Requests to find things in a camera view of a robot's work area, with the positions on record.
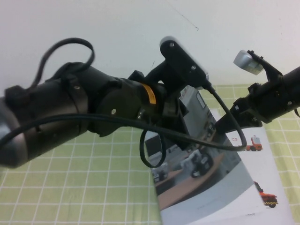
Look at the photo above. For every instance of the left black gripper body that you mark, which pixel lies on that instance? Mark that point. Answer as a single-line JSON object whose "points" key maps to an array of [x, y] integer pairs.
{"points": [[166, 110]]}

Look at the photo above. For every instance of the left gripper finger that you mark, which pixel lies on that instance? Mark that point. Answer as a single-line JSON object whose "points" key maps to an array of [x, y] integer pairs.
{"points": [[184, 131]]}

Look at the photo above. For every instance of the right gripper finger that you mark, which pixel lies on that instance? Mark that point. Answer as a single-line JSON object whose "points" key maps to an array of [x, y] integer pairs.
{"points": [[226, 124]]}

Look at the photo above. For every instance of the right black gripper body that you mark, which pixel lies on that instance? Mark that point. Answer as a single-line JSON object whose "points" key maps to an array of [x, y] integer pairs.
{"points": [[257, 105]]}

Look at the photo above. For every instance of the AgileX robot brochure book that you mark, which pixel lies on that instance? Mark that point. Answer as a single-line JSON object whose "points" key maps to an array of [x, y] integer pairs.
{"points": [[211, 187]]}

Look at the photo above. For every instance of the green checked tablecloth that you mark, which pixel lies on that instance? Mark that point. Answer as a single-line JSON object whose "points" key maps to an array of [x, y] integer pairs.
{"points": [[70, 187]]}

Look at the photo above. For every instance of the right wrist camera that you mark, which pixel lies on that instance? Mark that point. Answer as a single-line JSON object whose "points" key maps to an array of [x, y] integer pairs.
{"points": [[248, 63]]}

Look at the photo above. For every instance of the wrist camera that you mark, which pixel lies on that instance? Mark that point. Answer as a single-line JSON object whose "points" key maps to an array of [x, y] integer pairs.
{"points": [[248, 63], [180, 63]]}

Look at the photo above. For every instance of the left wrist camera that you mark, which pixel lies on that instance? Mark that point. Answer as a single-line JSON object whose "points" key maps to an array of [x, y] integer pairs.
{"points": [[180, 63]]}

